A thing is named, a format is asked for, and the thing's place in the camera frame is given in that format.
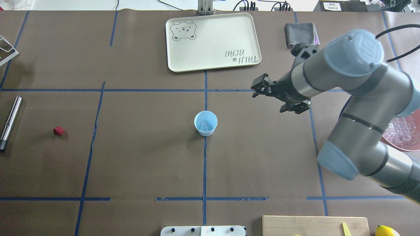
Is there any pile of clear ice cubes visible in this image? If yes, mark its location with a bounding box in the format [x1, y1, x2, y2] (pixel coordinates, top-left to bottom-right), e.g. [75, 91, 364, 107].
[385, 115, 420, 147]

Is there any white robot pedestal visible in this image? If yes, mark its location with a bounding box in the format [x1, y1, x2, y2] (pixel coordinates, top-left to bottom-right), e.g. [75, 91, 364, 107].
[160, 225, 247, 236]

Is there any yellow lemon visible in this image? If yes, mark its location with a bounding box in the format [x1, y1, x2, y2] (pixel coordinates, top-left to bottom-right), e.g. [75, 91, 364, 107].
[375, 225, 400, 236]

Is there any cream bear tray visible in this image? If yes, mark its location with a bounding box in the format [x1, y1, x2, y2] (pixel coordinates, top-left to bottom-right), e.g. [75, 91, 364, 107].
[165, 12, 262, 73]

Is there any metal muddler stick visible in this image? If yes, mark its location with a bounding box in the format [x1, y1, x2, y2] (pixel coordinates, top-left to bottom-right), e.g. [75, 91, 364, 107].
[0, 96, 23, 152]

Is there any yellow knife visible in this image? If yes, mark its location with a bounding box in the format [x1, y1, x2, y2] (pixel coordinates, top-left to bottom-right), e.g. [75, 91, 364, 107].
[342, 222, 351, 236]

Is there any pink bowl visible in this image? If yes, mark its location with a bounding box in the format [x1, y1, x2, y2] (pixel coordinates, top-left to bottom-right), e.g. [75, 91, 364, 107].
[381, 110, 420, 152]

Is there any black box with label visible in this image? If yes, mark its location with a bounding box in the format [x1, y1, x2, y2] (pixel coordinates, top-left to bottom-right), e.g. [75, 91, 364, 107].
[313, 0, 368, 12]

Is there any blue plastic cup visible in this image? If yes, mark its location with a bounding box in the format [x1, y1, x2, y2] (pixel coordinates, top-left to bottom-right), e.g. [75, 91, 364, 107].
[194, 110, 218, 136]

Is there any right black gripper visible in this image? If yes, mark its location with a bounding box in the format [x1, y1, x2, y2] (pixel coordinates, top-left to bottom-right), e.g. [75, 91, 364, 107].
[251, 74, 311, 114]

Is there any red strawberry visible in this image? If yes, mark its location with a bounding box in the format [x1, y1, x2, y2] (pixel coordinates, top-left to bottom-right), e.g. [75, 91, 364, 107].
[53, 127, 65, 136]

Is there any folded grey cloth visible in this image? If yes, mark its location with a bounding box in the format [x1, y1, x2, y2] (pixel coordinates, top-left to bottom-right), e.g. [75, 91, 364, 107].
[284, 22, 321, 48]

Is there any ice cube in cup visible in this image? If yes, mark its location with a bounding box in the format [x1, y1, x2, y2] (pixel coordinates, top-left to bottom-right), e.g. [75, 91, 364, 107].
[200, 120, 213, 132]

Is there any wooden cutting board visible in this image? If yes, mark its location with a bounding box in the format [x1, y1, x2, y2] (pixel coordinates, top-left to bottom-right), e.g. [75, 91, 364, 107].
[262, 215, 370, 236]

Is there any aluminium frame post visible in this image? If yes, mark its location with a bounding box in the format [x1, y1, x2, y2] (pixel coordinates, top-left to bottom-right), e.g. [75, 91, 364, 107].
[198, 0, 214, 15]

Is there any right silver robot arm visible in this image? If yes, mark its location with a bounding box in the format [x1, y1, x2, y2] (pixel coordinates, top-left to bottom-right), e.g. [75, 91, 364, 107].
[251, 29, 420, 203]

